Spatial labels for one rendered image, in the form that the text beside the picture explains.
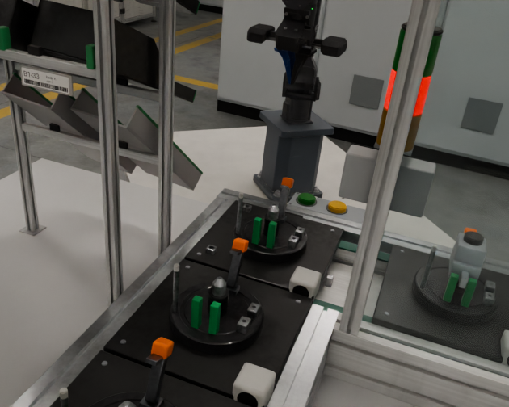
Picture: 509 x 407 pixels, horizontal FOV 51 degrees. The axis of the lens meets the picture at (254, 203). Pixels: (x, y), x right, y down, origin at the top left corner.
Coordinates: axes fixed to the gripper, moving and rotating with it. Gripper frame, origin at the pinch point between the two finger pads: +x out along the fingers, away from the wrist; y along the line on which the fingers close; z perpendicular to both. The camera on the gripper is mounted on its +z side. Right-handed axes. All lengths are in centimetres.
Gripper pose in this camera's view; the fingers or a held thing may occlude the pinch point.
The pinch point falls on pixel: (293, 66)
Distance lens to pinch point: 108.9
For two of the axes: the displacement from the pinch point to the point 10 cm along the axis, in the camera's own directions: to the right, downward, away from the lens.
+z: -3.5, 4.3, -8.3
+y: 9.3, 2.5, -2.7
